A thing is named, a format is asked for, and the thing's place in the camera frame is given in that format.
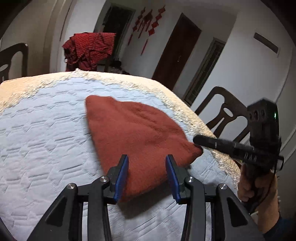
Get rust red knit sweater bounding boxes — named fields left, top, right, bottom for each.
left=85, top=95, right=203, bottom=201

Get right hand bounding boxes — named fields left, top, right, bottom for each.
left=238, top=165, right=280, bottom=233

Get dark wooden chair right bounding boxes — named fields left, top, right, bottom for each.
left=195, top=86, right=248, bottom=138

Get dark wooden chair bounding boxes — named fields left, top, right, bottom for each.
left=0, top=42, right=29, bottom=83
left=195, top=86, right=248, bottom=138

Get quilted light blue table cover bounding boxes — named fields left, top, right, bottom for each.
left=1, top=70, right=240, bottom=240

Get dark framed window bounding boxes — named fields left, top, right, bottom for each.
left=183, top=38, right=226, bottom=107

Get red checked cloth pile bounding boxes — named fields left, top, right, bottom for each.
left=62, top=32, right=116, bottom=72

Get dark red wooden door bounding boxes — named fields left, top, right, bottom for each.
left=152, top=14, right=201, bottom=90

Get red Chinese knot decorations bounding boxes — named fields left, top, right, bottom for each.
left=127, top=5, right=166, bottom=56

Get dark wooden chair left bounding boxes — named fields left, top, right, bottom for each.
left=0, top=42, right=29, bottom=83

